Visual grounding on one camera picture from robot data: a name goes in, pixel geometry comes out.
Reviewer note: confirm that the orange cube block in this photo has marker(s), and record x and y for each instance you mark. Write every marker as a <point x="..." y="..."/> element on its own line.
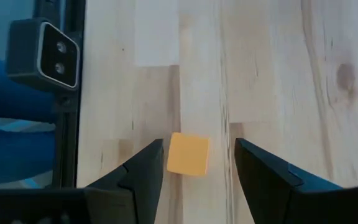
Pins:
<point x="188" y="154"/>

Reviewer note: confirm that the black depth camera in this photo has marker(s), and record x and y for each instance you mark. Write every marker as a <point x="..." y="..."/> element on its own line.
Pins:
<point x="42" y="54"/>

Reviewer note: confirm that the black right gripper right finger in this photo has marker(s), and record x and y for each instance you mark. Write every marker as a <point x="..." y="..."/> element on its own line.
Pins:
<point x="266" y="186"/>

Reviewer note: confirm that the blue padded object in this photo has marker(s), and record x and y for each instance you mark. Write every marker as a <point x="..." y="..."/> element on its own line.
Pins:
<point x="11" y="99"/>

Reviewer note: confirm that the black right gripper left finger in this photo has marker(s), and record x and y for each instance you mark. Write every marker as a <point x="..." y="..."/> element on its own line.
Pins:
<point x="135" y="186"/>

